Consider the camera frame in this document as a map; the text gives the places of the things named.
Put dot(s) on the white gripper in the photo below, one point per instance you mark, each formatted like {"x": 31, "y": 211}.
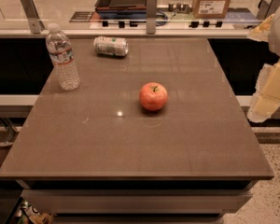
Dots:
{"x": 267, "y": 93}

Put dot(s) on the silver green 7up can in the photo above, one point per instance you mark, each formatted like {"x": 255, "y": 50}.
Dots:
{"x": 114, "y": 46}

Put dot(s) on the brown cardboard box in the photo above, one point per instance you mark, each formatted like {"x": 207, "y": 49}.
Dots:
{"x": 210, "y": 9}

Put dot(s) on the red apple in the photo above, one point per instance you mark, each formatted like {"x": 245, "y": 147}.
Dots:
{"x": 153, "y": 96}

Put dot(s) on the clear plastic water bottle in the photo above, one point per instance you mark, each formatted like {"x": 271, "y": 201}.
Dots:
{"x": 61, "y": 54}

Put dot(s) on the snack items under table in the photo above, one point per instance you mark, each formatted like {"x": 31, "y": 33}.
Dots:
{"x": 30, "y": 215}

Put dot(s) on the right metal glass bracket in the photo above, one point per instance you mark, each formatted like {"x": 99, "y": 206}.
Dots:
{"x": 267, "y": 8}

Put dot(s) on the metal glass bracket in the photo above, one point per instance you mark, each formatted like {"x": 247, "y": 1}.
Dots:
{"x": 151, "y": 16}
{"x": 267, "y": 8}
{"x": 35, "y": 24}

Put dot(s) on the middle metal glass bracket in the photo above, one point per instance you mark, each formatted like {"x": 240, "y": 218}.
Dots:
{"x": 151, "y": 16}

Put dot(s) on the left metal glass bracket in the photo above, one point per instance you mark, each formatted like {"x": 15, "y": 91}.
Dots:
{"x": 35, "y": 24}

